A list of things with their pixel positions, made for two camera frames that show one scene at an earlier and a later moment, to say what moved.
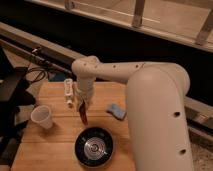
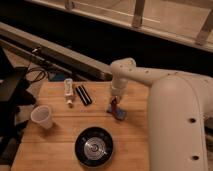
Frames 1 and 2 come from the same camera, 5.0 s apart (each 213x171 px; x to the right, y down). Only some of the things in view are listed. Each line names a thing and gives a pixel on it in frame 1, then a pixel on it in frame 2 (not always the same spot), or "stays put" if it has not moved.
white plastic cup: [41, 114] stays put
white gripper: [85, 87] to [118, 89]
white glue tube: [68, 90] stays put
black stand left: [14, 93] stays put
